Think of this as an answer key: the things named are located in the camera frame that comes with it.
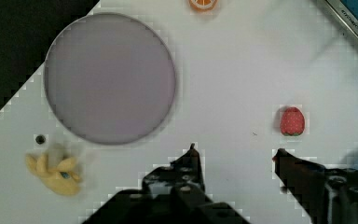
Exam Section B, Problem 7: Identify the yellow plush banana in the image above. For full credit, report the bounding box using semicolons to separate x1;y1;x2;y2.
25;144;81;196

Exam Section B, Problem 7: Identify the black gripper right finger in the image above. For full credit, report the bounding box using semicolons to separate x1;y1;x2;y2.
272;148;358;224

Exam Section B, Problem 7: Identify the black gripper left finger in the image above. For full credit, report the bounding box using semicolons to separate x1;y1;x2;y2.
82;145;249;224

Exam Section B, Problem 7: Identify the purple round plate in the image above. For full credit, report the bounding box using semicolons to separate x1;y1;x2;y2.
44;13;177;145

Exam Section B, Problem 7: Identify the orange slice toy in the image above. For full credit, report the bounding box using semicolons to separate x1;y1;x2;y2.
188;0;218;11

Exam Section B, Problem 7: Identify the black table hole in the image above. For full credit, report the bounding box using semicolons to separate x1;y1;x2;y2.
35;134;46;145

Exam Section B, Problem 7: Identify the red plush strawberry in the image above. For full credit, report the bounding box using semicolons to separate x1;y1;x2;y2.
280;107;305;136

